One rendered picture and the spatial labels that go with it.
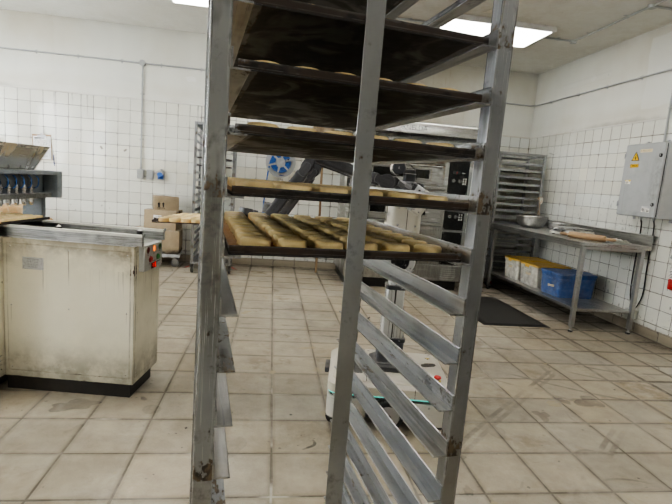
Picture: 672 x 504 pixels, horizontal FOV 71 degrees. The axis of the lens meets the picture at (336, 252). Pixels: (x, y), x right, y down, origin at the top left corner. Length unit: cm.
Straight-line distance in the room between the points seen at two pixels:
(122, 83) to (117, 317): 464
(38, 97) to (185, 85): 182
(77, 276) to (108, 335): 35
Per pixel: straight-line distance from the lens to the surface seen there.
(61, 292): 285
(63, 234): 280
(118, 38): 709
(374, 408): 128
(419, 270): 599
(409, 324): 106
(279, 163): 647
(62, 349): 294
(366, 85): 77
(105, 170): 696
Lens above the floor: 125
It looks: 8 degrees down
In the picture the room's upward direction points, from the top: 5 degrees clockwise
